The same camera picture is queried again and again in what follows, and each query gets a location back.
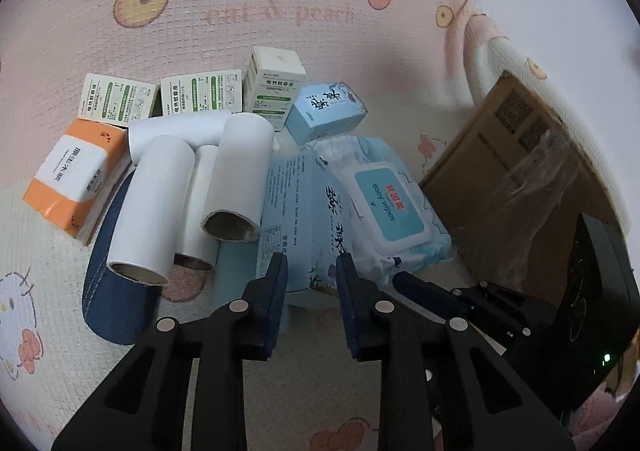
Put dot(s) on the white green carton box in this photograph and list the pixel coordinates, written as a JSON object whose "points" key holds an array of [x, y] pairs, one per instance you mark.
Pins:
{"points": [[270, 91], [200, 93], [115, 98]]}

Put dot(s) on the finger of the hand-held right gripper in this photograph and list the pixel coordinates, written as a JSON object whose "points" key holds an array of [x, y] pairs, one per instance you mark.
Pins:
{"points": [[420, 288], [505, 311]]}

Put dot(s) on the white paper roll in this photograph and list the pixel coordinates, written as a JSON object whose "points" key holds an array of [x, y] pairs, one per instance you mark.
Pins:
{"points": [[150, 206], [240, 166], [200, 191], [175, 128]]}

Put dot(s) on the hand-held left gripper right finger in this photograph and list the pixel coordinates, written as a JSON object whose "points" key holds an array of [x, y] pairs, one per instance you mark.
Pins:
{"points": [[347, 311]]}

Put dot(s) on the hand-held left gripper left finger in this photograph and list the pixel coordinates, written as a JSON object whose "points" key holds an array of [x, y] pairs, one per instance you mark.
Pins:
{"points": [[276, 316]]}

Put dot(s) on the orange white tissue pack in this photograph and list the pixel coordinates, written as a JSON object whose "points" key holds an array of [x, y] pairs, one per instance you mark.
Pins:
{"points": [[75, 171]]}

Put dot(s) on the light blue carton box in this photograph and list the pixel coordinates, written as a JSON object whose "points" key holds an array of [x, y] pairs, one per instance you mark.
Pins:
{"points": [[325, 113]]}

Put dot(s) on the blue denim pouch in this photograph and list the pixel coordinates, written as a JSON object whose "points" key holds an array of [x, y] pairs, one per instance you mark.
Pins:
{"points": [[120, 311]]}

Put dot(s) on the blue wet wipes pack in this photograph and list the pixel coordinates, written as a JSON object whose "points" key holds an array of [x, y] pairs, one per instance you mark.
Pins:
{"points": [[385, 211]]}

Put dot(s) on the pink printed blanket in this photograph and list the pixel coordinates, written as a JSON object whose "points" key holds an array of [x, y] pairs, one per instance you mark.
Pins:
{"points": [[200, 6]]}

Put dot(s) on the blue white tissue pack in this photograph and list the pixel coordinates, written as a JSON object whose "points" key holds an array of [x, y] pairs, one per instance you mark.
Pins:
{"points": [[295, 211]]}

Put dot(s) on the brown cardboard box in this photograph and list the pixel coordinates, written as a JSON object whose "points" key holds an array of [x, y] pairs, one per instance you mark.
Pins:
{"points": [[500, 191]]}

